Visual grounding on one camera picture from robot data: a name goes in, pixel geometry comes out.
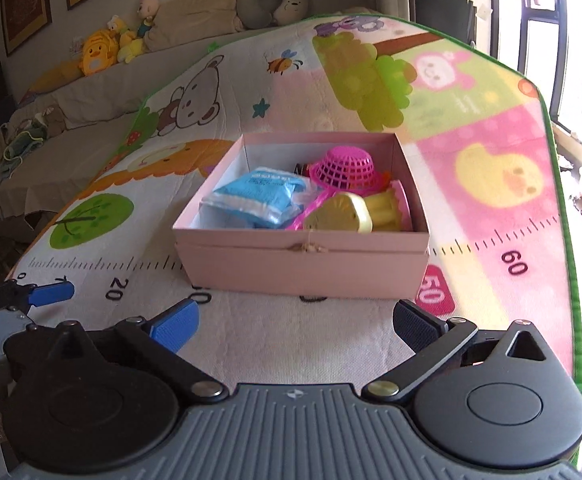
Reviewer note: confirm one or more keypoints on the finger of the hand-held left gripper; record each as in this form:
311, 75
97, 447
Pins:
53, 292

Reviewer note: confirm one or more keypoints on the small cartoon boy doll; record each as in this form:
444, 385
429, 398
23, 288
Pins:
148, 12

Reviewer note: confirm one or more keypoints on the yellow plush doll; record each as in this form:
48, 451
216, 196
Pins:
128, 42

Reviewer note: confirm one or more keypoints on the wall socket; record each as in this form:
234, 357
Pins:
77, 46

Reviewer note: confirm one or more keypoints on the yellow and pink toy camera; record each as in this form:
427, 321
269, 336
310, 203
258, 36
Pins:
333, 215

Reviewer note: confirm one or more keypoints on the green and yellow knit cloth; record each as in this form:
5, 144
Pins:
21, 142

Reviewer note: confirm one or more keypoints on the beige pillow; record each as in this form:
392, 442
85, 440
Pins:
196, 15

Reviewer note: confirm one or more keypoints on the beige covered sofa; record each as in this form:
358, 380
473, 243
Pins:
86, 105

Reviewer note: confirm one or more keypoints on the pink cardboard box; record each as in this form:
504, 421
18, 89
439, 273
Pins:
301, 270

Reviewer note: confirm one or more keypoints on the grey neck pillow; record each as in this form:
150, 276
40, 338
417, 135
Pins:
253, 5

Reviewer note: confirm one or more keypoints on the printed cartoon play mat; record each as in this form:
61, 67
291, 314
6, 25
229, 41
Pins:
471, 125

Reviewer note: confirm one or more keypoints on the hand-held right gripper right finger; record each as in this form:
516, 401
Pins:
416, 327

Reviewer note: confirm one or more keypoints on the pink plastic strainer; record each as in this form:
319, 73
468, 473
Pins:
343, 167

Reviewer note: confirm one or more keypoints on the yellow duck plush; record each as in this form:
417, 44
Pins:
98, 55

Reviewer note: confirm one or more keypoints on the white bear plush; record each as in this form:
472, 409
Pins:
291, 5

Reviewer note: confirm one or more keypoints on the yellow cushion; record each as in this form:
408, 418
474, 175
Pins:
53, 77

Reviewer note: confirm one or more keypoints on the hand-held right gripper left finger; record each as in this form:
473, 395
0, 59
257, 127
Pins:
171, 327

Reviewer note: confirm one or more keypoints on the blue and white packet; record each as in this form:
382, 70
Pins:
256, 192

